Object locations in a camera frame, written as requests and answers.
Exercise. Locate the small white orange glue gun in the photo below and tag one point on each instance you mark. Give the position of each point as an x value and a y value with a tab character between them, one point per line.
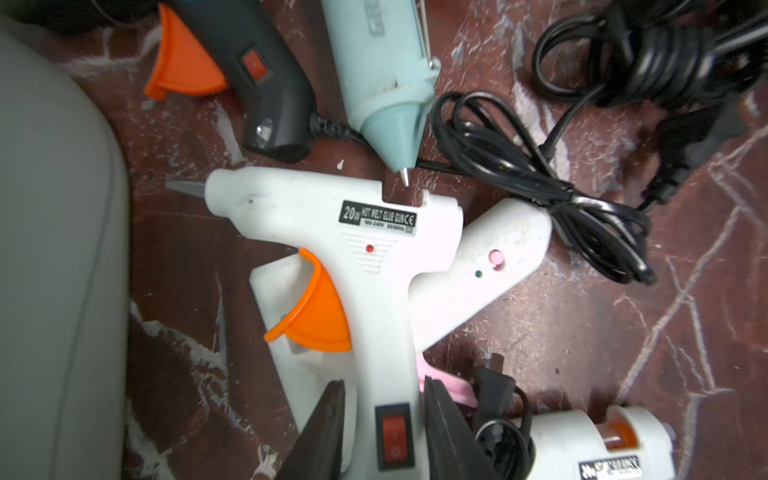
631	443

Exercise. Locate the black orange glue gun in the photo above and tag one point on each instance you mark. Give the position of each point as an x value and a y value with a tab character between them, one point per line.
210	46

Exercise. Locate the white glue gun under pile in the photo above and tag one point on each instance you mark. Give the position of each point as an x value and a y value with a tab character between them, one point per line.
303	372

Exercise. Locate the white orange trigger glue gun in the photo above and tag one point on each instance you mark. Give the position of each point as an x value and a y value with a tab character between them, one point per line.
372	251

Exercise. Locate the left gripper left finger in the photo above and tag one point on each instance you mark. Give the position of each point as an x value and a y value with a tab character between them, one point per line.
317	453

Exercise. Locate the white pink glue gun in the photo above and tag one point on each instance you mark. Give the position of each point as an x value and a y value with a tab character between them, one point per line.
497	250

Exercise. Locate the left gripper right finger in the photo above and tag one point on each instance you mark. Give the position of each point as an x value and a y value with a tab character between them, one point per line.
453	452

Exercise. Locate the grey plastic storage box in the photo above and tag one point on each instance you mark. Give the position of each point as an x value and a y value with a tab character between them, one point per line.
64	275

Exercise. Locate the large mint glue gun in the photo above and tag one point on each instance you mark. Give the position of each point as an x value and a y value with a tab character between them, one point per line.
387	74

